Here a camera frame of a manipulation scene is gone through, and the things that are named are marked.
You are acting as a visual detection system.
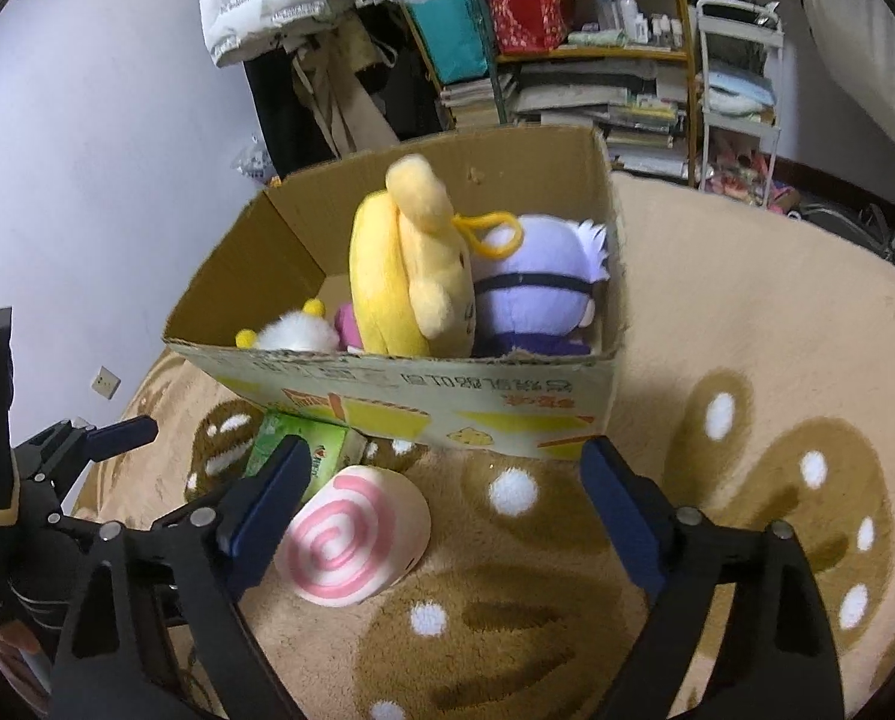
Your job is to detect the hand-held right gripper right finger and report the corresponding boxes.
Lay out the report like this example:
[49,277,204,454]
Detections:
[579,436,846,720]

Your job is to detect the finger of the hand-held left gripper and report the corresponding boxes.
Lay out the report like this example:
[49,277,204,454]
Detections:
[13,415,160,487]

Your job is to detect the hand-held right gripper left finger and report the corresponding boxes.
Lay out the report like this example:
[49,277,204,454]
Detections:
[46,433,312,720]

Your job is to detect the pink swirl roll plush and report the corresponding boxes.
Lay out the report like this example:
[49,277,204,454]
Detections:
[274,463,432,607]

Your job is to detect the white fluffy plush toy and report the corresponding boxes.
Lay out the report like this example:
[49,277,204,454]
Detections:
[236,300,341,352]

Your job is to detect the printed cardboard box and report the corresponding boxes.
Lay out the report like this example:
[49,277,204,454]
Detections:
[164,124,629,460]

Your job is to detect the small magenta plush toy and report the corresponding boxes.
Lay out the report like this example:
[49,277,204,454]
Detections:
[334,302,365,353]

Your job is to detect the purple plush doll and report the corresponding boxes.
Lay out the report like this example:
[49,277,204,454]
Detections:
[468,214,609,357]

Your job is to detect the yellow plush toy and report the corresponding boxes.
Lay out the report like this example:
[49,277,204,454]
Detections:
[349,154,524,357]

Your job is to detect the green tissue pack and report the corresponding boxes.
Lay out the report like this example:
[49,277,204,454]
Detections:
[244,411,370,500]

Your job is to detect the beige printed blanket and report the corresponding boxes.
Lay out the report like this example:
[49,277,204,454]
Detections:
[65,172,895,720]

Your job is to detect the small printed plastic bag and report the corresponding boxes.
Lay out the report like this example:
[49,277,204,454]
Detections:
[238,139,276,185]

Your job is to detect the black coat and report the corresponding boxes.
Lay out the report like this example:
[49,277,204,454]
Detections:
[244,52,344,181]

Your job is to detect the heap of colourful toys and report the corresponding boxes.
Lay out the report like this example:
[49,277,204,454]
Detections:
[706,131,771,203]

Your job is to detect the office chair base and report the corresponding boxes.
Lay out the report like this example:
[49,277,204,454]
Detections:
[792,180,895,278]

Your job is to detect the pile of books and papers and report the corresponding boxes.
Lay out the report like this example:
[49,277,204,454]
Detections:
[511,60,692,177]

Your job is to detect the beige coat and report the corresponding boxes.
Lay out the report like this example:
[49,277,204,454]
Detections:
[290,11,404,166]

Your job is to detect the stack of books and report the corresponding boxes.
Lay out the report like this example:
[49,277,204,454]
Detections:
[440,75,516,128]

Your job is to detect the light blue folded cloth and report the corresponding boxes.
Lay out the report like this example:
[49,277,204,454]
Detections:
[706,67,777,117]

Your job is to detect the wooden shelf rack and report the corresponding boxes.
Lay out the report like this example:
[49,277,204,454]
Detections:
[368,0,699,181]

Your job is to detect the pale green cloth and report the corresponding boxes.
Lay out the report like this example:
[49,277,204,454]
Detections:
[567,28,630,50]

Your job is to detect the white trolley cart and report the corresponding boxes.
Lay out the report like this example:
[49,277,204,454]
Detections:
[695,0,785,207]

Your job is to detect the group of white bottles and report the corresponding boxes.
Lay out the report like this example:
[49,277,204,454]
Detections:
[586,0,692,46]

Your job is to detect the teal bag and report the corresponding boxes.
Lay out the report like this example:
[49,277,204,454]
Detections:
[403,0,494,83]

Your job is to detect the red patterned bag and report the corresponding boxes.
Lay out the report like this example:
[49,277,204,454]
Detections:
[473,0,578,55]

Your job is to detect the white down coat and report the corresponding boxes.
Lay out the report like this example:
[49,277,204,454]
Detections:
[788,0,895,173]

